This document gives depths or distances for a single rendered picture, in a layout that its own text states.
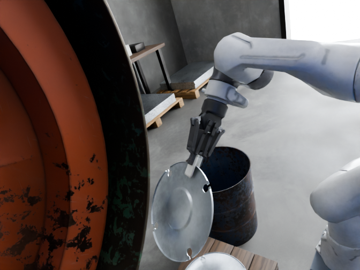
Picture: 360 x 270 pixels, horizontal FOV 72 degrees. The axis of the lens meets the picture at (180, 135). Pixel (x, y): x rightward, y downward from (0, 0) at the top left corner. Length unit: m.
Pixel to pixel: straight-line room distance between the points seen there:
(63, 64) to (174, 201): 0.56
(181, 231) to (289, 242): 1.00
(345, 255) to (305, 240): 0.72
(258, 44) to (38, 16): 0.42
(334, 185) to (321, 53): 0.36
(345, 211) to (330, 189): 0.06
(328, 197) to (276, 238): 0.97
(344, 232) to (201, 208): 0.43
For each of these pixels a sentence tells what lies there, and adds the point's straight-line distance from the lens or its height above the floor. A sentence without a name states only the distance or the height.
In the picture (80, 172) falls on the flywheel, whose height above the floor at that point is 1.20.
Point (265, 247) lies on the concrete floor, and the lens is 1.66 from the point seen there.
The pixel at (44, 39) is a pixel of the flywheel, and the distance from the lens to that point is 0.34.
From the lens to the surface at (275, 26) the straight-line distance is 4.70.
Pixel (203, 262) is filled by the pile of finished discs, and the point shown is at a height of 0.36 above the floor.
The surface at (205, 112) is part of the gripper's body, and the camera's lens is 0.71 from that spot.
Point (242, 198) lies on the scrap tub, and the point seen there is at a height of 0.36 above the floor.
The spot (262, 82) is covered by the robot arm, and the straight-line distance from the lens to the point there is 0.69.
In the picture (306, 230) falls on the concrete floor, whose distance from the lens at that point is 1.73.
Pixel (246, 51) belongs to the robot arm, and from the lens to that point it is 0.59.
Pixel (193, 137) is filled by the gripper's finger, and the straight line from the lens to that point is 0.70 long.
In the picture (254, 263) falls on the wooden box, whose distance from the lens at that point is 1.19.
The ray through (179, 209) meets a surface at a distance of 0.77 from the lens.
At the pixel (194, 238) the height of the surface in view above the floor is 0.80.
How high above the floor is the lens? 1.36
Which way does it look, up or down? 28 degrees down
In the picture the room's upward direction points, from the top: 18 degrees counter-clockwise
